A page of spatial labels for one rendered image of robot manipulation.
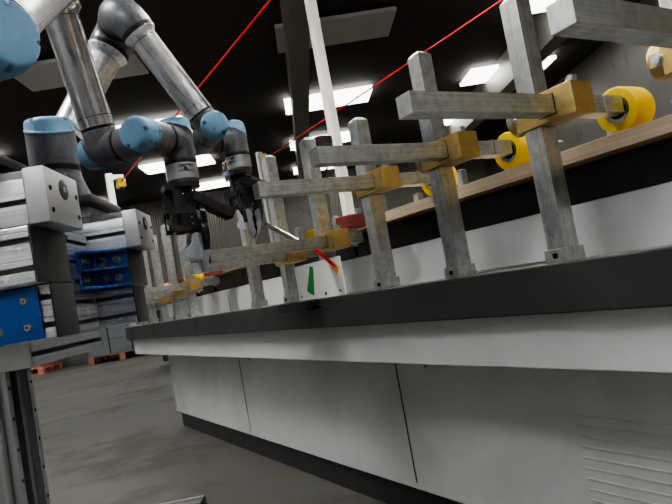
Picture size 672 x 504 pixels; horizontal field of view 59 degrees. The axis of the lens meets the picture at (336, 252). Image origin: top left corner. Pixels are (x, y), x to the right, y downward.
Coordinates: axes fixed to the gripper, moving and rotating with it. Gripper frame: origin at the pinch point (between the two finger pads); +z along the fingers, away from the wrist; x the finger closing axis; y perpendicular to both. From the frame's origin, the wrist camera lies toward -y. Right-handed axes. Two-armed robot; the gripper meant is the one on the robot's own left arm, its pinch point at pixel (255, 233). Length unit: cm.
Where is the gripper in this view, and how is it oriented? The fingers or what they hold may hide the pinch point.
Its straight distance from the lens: 181.3
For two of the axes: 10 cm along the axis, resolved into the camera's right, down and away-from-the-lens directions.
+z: 1.8, 9.8, -0.6
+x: -6.0, 0.6, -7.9
